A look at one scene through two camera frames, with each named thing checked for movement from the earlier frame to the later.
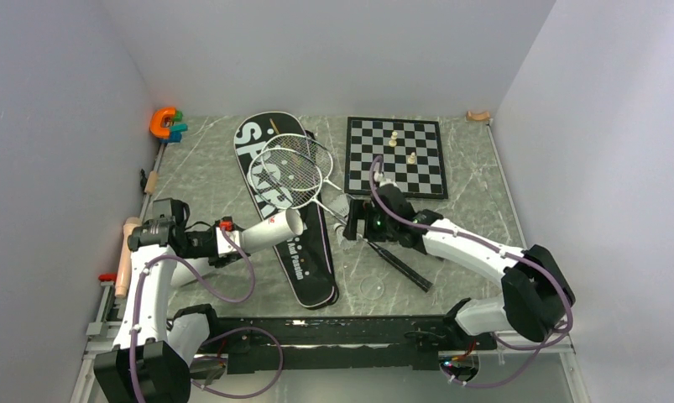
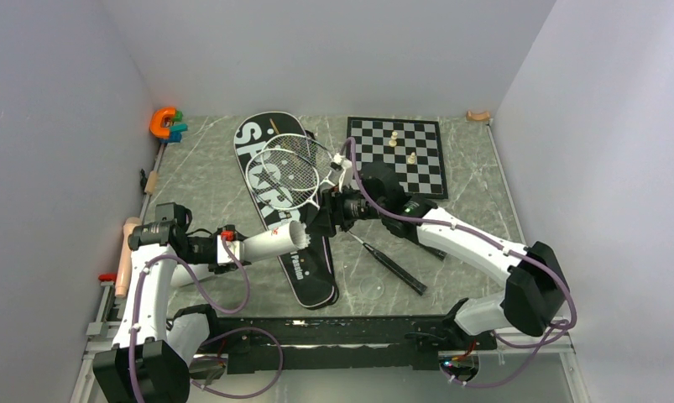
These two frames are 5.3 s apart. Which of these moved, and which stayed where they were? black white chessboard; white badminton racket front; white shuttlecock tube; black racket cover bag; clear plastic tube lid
Moved: white shuttlecock tube
Stayed: black white chessboard; white badminton racket front; black racket cover bag; clear plastic tube lid
